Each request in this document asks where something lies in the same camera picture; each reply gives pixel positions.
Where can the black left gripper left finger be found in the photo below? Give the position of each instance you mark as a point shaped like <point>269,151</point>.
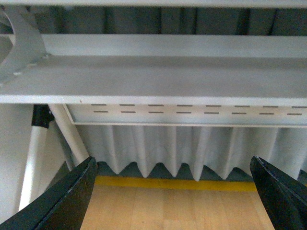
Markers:
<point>62,206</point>

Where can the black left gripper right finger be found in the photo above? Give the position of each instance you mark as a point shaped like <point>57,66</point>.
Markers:
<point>283,197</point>

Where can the white support pole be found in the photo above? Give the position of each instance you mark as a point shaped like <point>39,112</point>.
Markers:
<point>42,115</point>

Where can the white pleated curtain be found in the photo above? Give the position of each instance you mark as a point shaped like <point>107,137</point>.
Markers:
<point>221,149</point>

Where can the white shelf table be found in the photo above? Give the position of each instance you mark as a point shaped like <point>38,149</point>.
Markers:
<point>164,80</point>

